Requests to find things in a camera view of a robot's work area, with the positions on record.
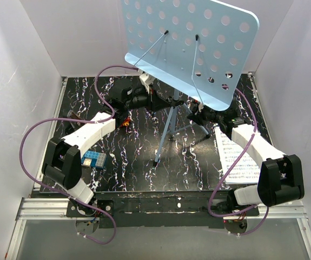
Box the blue music stand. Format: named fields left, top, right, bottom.
left=117, top=0, right=261, bottom=167

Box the black metronome body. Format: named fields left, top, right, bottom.
left=64, top=110, right=83, bottom=135

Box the white sheet music page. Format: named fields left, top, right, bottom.
left=215, top=127, right=260, bottom=185

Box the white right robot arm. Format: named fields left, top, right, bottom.
left=188, top=105, right=305, bottom=212

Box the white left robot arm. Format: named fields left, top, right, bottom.
left=42, top=84, right=175, bottom=204

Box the red toy brick car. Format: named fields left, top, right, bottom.
left=120, top=117, right=131, bottom=127

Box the blue white brick block stack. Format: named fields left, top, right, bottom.
left=81, top=151, right=107, bottom=170

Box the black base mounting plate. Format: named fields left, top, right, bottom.
left=65, top=189, right=291, bottom=230

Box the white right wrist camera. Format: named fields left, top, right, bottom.
left=190, top=102, right=204, bottom=114

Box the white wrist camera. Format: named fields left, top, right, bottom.
left=139, top=72, right=155, bottom=92
left=190, top=102, right=204, bottom=114

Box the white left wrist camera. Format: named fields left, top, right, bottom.
left=139, top=72, right=155, bottom=92

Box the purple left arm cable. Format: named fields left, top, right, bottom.
left=19, top=64, right=142, bottom=245

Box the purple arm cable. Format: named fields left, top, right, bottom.
left=207, top=88, right=269, bottom=235
left=19, top=64, right=142, bottom=245

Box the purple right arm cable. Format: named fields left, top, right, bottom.
left=207, top=88, right=269, bottom=235

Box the aluminium rail frame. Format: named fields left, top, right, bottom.
left=4, top=77, right=311, bottom=260

